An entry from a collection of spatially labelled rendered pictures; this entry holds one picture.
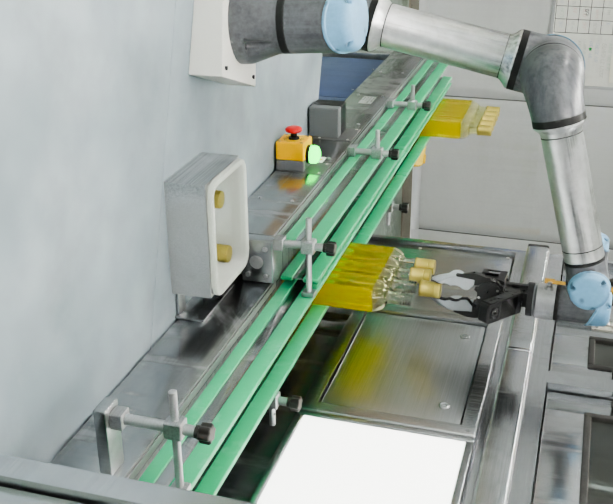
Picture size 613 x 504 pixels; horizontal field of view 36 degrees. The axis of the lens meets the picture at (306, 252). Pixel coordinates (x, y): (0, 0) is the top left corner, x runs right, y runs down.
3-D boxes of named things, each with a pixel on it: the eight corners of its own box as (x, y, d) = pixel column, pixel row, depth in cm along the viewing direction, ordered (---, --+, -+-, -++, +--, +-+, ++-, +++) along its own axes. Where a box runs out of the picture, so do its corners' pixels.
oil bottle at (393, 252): (310, 269, 218) (401, 280, 213) (310, 247, 216) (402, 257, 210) (317, 259, 223) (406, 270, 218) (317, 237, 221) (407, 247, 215)
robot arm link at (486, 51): (308, -23, 179) (595, 52, 171) (327, -28, 193) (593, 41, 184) (295, 40, 184) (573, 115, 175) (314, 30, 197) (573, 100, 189)
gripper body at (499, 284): (477, 299, 207) (534, 307, 203) (471, 314, 199) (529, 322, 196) (480, 266, 204) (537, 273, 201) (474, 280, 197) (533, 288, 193)
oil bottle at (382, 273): (295, 290, 208) (391, 302, 203) (295, 266, 206) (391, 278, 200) (303, 279, 213) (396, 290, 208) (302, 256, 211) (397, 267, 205)
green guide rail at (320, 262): (280, 279, 195) (318, 284, 193) (280, 275, 194) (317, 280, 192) (430, 78, 347) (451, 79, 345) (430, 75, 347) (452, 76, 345)
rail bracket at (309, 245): (273, 294, 191) (333, 301, 188) (271, 216, 185) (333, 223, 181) (278, 287, 194) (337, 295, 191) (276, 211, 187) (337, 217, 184)
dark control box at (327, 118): (307, 136, 250) (338, 138, 248) (307, 106, 247) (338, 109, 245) (316, 127, 257) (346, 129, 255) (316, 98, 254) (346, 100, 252)
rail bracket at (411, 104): (384, 109, 280) (429, 112, 276) (385, 84, 277) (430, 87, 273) (387, 105, 283) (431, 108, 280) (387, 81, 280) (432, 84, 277)
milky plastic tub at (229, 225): (173, 295, 176) (217, 301, 173) (165, 181, 166) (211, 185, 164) (209, 257, 191) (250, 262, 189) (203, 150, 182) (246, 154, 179)
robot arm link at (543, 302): (551, 326, 194) (555, 289, 191) (528, 323, 196) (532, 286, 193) (554, 312, 201) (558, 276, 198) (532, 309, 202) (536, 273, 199)
